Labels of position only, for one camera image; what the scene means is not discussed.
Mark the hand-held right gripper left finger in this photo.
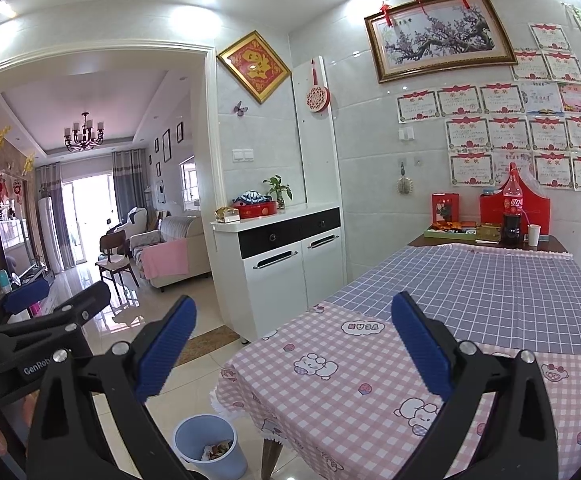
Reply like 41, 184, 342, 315
28, 294, 211, 480

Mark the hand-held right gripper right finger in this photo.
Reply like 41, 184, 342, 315
370, 290, 559, 480

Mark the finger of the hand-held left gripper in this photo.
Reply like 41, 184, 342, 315
0, 280, 112, 356
0, 277, 54, 334

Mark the blue plastic trash bin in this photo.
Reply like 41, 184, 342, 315
173, 414, 249, 480

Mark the red yellow snack wrapper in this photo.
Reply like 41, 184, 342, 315
200, 440, 234, 462

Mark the wooden chair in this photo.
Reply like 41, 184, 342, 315
94, 230, 139, 289

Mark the television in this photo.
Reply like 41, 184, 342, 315
0, 217, 36, 281

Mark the white standing air conditioner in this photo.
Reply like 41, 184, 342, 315
38, 197, 64, 274

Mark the purple grid tablecloth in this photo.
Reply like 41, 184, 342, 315
313, 242, 581, 357

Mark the pink blanket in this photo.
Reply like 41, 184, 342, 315
140, 239, 190, 281

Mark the pink checked tablecloth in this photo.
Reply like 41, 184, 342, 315
215, 305, 581, 480

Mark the grey curtain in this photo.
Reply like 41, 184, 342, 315
112, 149, 146, 222
35, 162, 76, 272

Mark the beige sofa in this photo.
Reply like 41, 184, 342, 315
115, 207, 212, 292

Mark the green tray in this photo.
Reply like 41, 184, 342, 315
424, 221, 479, 239

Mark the red framed card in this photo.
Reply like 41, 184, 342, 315
431, 192, 460, 234

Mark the white sideboard cabinet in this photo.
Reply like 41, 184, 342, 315
209, 202, 346, 344

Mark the cola bottle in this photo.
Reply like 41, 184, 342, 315
500, 169, 526, 249

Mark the red paper gift bag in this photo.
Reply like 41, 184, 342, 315
480, 170, 551, 237

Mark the window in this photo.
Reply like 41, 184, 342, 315
180, 160, 202, 211

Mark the black chandelier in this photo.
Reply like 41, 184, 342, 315
63, 111, 106, 151

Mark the wooden dining table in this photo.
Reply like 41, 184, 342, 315
261, 232, 571, 480

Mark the red gift box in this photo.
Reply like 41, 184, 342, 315
234, 200, 282, 220

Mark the blue knitted hat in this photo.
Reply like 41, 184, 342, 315
233, 189, 266, 206

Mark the potted green plant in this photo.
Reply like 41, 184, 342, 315
263, 175, 292, 210

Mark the red round hanging ornament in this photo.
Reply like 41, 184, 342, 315
306, 59, 332, 114

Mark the framed blossom painting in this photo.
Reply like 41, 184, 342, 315
364, 0, 519, 84

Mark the round woven wall ornament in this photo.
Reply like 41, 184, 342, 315
396, 160, 415, 195

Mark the wall of award certificates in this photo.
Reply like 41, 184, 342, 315
396, 22, 581, 193

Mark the red gold diamond frame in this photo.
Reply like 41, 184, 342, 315
217, 30, 292, 105

